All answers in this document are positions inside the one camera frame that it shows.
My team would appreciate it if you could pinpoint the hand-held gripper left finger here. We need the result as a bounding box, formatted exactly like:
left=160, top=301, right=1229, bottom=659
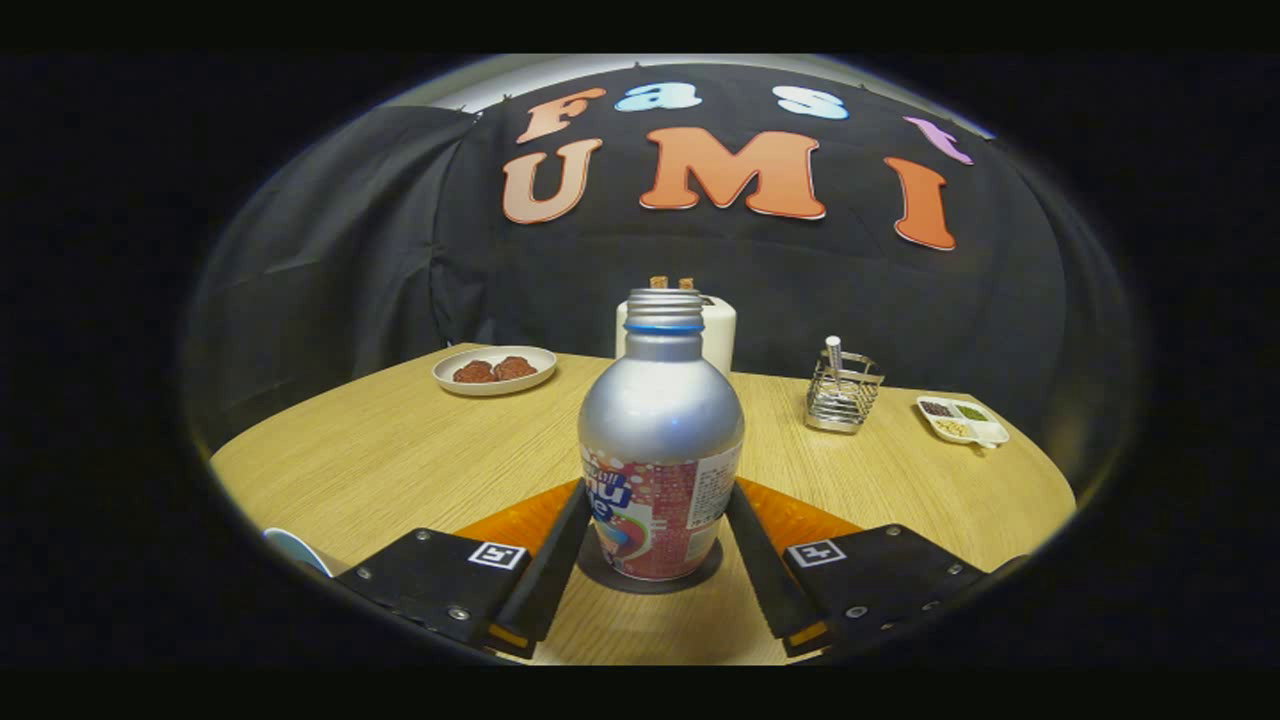
left=335, top=478, right=593, bottom=661

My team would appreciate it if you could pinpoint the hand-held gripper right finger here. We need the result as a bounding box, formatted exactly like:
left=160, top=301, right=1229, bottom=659
left=725, top=480, right=991, bottom=658

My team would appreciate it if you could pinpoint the dark round coaster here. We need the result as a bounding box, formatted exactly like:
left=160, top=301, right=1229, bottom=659
left=577, top=535, right=724, bottom=596

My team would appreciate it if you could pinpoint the silver juice bottle pink label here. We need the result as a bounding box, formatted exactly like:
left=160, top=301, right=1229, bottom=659
left=577, top=289, right=746, bottom=582

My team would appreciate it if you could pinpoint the white cup blue inside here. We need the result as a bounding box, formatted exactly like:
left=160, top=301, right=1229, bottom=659
left=262, top=527, right=336, bottom=579

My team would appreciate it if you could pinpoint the white round plate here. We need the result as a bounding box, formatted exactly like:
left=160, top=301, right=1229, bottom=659
left=432, top=345, right=558, bottom=397

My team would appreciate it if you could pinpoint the wooden table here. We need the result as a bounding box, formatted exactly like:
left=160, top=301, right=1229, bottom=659
left=210, top=343, right=1078, bottom=666

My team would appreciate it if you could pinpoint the white toaster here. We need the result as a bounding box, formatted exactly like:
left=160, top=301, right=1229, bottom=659
left=615, top=290, right=738, bottom=379

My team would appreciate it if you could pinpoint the white divided dish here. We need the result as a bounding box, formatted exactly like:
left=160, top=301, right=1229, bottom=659
left=916, top=395, right=1011, bottom=448

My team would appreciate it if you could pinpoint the black backdrop cloth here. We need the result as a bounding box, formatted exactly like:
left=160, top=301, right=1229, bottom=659
left=185, top=62, right=1131, bottom=481

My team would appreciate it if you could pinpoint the metal wire holder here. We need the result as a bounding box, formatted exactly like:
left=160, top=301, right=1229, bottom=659
left=805, top=350, right=886, bottom=434

